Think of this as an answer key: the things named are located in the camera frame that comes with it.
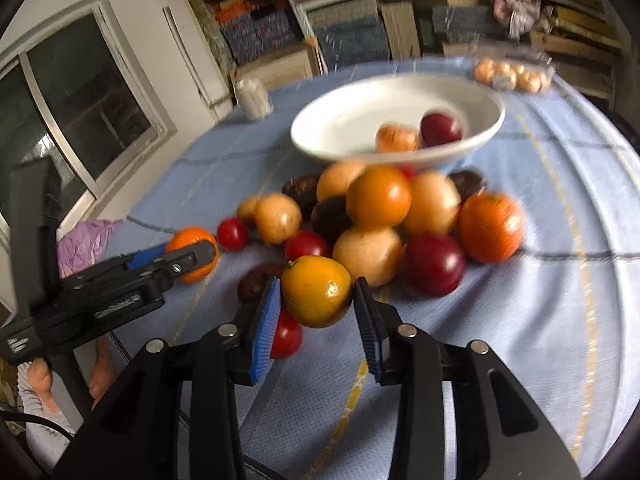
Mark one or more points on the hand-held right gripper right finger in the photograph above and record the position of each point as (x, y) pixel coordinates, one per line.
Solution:
(369, 332)

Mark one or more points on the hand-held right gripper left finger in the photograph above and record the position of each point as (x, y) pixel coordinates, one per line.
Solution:
(265, 330)

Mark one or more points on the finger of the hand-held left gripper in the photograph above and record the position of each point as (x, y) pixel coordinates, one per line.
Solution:
(147, 256)
(190, 257)

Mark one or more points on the red cherry tomato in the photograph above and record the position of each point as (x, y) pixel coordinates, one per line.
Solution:
(306, 246)
(287, 337)
(407, 171)
(232, 232)

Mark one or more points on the deep orange mandarin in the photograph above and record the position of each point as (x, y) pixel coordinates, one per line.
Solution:
(492, 227)
(192, 233)

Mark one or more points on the yellow-orange mandarin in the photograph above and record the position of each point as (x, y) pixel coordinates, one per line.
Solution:
(316, 291)
(378, 195)

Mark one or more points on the small yellow loquat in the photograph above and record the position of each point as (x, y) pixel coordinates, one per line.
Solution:
(246, 208)

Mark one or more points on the white ceramic bowl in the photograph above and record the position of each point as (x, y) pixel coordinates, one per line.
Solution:
(350, 115)

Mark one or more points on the person's left forearm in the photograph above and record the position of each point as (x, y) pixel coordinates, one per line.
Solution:
(42, 435)

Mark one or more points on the person's left hand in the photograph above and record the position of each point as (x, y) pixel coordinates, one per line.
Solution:
(102, 375)

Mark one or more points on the purple plastic bag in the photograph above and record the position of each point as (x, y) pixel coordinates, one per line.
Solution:
(85, 242)

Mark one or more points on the blue checked tablecloth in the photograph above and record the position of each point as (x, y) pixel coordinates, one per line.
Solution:
(525, 310)

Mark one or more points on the white beverage can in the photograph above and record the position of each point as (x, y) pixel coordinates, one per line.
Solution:
(252, 97)

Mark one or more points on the white framed window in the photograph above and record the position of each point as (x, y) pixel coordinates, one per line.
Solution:
(80, 85)

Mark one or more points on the cardboard box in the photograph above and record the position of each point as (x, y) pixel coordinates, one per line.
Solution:
(277, 67)

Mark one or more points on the mottled green board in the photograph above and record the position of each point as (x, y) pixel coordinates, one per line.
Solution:
(210, 25)

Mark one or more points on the stack of blue flecked boxes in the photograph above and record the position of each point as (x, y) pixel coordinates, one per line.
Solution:
(255, 30)

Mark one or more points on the orange patterned box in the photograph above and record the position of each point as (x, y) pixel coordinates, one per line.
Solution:
(235, 7)

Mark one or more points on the white metal shelf rack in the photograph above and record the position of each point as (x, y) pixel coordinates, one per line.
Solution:
(300, 7)

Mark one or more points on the stack of blue grey boxes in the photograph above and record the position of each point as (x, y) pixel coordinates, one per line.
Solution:
(350, 35)

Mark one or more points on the pack of pale peaches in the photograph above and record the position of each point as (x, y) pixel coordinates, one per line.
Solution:
(484, 71)

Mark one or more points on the clear plastic clamshell box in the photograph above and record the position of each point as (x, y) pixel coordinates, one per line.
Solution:
(547, 67)

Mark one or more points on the stack of dark flat boxes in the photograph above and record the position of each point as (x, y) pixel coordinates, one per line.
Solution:
(457, 22)

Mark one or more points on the pink plastic bag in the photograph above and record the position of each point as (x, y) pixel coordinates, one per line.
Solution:
(517, 7)

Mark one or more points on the stack of yellow wooden boxes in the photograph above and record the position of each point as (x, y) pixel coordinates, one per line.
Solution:
(575, 25)

